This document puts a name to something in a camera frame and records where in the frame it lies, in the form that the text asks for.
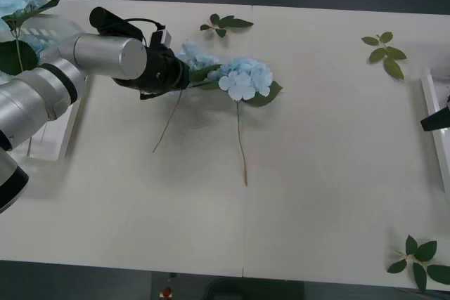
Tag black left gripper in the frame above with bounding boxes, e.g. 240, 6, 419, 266
167, 54, 193, 93

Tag shallow white slotted box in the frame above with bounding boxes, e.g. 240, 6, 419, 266
0, 15, 89, 162
420, 66, 450, 192

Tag loose green leaf twig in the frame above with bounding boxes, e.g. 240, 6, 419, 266
199, 13, 255, 39
361, 31, 408, 81
386, 235, 450, 292

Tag dark robot torso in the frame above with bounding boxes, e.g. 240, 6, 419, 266
150, 271, 305, 300

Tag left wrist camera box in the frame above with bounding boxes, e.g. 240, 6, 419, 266
150, 29, 173, 49

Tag black left camera cable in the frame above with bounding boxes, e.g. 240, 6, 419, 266
124, 17, 167, 39

